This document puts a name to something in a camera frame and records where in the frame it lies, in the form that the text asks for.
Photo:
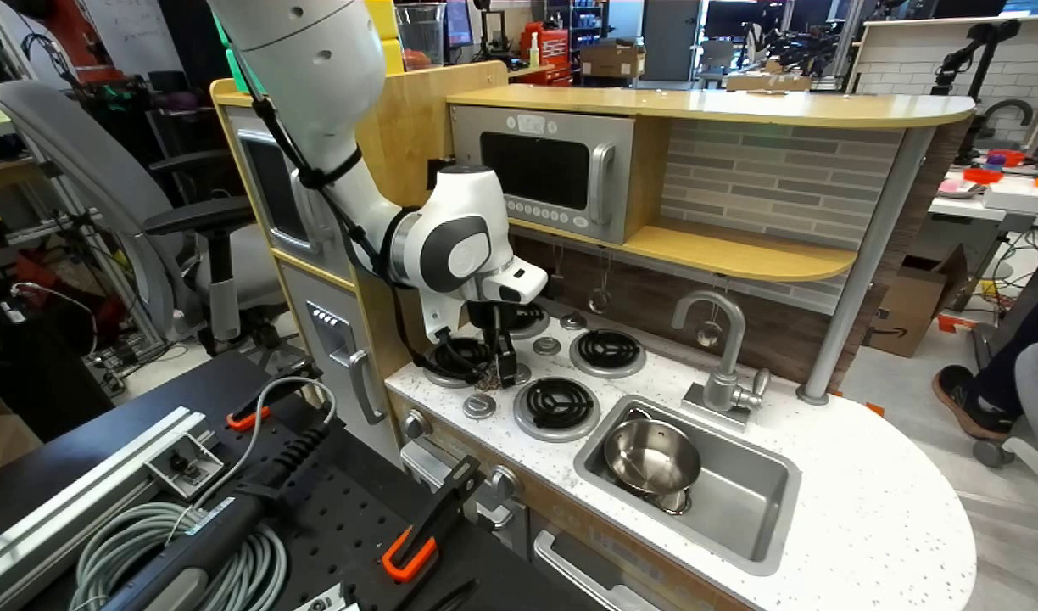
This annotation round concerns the wooden toy kitchen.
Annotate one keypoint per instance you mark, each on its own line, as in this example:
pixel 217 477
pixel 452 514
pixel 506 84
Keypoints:
pixel 767 247

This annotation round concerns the black coil stove burner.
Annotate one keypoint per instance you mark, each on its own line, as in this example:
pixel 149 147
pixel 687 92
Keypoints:
pixel 608 351
pixel 555 403
pixel 529 321
pixel 455 362

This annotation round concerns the grey toy faucet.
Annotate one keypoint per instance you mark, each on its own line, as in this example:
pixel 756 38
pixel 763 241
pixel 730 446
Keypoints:
pixel 723 362

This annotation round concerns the brown cardboard box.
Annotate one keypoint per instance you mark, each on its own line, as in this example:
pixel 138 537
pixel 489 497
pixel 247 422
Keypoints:
pixel 913 304

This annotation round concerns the grey office chair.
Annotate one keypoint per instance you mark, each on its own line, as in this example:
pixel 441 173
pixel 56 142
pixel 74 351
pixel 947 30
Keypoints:
pixel 98 170

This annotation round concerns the silver metal pot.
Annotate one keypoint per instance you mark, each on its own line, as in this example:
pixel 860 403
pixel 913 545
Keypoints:
pixel 647 458

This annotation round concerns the silver aluminium extrusion rail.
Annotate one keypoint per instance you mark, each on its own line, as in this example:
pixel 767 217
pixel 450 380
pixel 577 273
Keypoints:
pixel 78 492

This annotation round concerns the grey front panel knob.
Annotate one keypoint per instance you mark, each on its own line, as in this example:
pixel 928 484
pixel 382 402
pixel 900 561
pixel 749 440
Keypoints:
pixel 416 424

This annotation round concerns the grey toy microwave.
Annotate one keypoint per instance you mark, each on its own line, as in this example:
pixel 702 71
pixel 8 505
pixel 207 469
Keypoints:
pixel 537 170

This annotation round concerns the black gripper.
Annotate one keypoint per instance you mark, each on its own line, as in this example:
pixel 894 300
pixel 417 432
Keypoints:
pixel 491 317

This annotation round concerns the grey metal bracket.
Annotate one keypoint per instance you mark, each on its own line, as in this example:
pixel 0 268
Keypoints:
pixel 502 511

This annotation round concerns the dark shoe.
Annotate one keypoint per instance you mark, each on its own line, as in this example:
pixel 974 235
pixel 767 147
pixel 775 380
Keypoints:
pixel 970 403

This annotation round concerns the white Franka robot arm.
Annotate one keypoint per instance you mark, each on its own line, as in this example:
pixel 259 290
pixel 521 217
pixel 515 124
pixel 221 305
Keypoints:
pixel 315 70

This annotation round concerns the grey round stove knob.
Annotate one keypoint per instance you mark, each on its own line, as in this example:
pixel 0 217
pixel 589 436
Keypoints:
pixel 480 403
pixel 574 321
pixel 548 342

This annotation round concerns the grey toy sink basin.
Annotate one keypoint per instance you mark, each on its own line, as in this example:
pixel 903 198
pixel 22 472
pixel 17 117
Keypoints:
pixel 742 497

